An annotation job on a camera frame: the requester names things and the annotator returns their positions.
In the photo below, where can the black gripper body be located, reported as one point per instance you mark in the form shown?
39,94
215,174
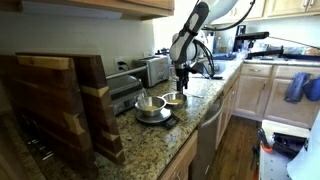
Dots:
182,73

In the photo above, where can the silver metal spoon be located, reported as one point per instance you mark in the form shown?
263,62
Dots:
195,95

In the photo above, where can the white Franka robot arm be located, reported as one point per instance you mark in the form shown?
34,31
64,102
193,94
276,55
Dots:
186,43

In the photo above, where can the silver bowl with yellow powder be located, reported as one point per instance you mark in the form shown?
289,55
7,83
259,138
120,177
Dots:
175,100

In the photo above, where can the silver bowl on scale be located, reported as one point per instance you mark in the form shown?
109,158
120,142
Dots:
150,106

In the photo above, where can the black kitchen scale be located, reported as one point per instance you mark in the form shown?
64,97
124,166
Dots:
166,121

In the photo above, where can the stainless steel toaster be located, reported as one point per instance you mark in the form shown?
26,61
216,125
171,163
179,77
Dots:
153,71

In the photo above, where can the stainless steel sink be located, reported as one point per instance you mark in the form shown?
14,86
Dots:
220,66

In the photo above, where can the white bottle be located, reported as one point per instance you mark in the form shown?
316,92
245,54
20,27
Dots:
210,41

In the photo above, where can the dark blue tray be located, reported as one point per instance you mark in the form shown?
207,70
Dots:
225,56

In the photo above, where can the light wood sink cabinet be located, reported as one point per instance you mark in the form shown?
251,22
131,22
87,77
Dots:
226,106

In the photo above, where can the stainless steel dishwasher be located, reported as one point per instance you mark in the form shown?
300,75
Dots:
206,133

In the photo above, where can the stainless steel contact grill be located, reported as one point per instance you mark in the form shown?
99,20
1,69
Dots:
126,93

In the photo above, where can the clear bottle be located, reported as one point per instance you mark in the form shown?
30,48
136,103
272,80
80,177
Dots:
230,45

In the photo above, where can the black power plug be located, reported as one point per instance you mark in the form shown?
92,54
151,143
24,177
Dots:
122,65

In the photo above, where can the light wood base cabinets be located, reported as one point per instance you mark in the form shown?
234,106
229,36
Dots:
253,96

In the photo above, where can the black tall appliance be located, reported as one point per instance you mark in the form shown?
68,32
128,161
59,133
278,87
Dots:
240,30

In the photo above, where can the wooden drawer base cabinet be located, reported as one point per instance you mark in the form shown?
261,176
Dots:
181,160

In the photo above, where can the wooden upper cabinet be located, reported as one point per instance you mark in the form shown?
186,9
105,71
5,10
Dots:
150,5

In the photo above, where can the striped dark wooden cutting board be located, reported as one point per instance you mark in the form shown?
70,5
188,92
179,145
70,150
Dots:
96,76

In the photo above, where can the black orange bar clamp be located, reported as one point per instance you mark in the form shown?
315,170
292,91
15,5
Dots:
265,143

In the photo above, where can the grey blue hanging towel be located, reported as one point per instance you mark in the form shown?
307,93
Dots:
296,86

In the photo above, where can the white perforated robot table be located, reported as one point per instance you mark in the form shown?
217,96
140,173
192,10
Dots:
273,163

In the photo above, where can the light wood upper cabinets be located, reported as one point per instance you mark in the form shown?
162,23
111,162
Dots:
283,6

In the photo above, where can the under-cabinet light strip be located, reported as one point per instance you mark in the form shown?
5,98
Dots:
66,10

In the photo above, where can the large dark wooden cutting board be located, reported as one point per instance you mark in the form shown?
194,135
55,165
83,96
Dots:
40,100

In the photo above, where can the small white wall outlet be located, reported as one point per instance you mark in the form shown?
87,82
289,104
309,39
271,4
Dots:
146,54

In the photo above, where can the black stereo camera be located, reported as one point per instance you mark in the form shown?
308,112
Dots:
251,35

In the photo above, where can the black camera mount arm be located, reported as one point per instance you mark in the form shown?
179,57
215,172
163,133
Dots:
266,53

